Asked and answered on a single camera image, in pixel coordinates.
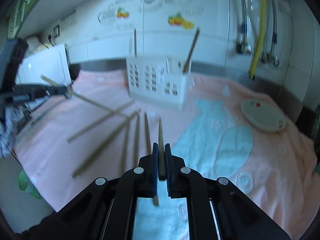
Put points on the white floral ceramic plate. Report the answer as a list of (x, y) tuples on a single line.
[(263, 115)]

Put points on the leaning chopstick in holder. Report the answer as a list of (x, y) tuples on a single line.
[(191, 51)]

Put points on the black wall socket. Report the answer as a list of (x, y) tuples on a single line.
[(56, 31)]

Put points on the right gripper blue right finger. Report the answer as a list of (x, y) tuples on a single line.
[(167, 167)]

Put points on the green plastic basket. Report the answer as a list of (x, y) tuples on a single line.
[(25, 185)]

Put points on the white house-shaped utensil holder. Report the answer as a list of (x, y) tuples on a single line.
[(158, 80)]

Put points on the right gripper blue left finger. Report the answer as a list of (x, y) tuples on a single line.
[(154, 169)]

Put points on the red-handled water valve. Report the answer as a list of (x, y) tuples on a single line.
[(243, 48)]

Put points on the wall instruction sticker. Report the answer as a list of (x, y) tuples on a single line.
[(68, 20)]

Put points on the upright chopstick in holder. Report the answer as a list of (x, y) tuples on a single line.
[(135, 42)]

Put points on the pink towel with blue pattern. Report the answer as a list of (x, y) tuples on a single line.
[(210, 132)]

